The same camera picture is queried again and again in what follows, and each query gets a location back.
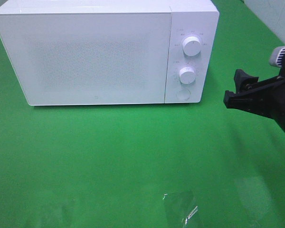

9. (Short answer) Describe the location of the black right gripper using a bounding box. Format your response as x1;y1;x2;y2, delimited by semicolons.
223;69;285;133

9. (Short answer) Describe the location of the white microwave knob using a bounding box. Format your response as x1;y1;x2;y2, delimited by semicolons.
182;35;201;57
179;67;196;85

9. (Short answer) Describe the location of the round microwave door button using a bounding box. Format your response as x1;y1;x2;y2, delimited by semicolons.
176;89;191;101

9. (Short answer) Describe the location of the white microwave door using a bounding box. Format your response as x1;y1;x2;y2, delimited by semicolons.
0;13;171;106

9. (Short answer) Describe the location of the white microwave oven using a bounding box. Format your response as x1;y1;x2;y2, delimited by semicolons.
0;0;219;104

